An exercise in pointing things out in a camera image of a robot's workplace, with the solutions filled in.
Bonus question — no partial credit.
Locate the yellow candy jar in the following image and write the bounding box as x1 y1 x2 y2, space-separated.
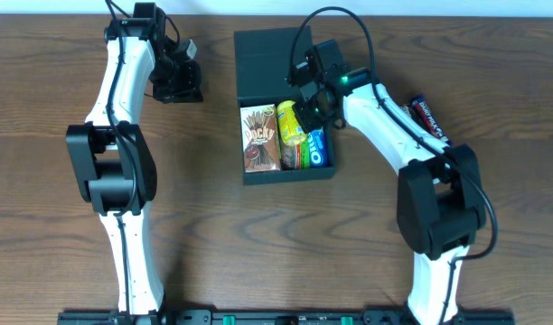
276 100 307 146

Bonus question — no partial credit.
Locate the black gift box with lid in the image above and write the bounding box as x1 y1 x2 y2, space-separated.
234 27 336 185

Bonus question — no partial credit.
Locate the blue Oreo pack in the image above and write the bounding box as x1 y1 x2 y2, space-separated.
307 128 328 168

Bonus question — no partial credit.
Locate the green clear snack bag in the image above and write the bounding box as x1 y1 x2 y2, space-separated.
280 140 310 170

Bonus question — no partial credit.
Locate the brown Pocky box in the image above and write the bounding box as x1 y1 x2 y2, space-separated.
240 105 281 173

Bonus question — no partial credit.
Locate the purple Dairy Milk bar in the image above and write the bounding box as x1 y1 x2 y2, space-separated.
410 94 451 144

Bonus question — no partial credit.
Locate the green candy bar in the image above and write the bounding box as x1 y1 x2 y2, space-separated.
401 105 417 120

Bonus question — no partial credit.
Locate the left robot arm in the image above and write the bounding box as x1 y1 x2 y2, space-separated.
58 2 203 324

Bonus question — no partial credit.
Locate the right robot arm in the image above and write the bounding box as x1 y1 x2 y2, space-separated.
286 40 493 324

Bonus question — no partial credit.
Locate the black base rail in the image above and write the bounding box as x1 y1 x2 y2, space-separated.
57 308 516 325

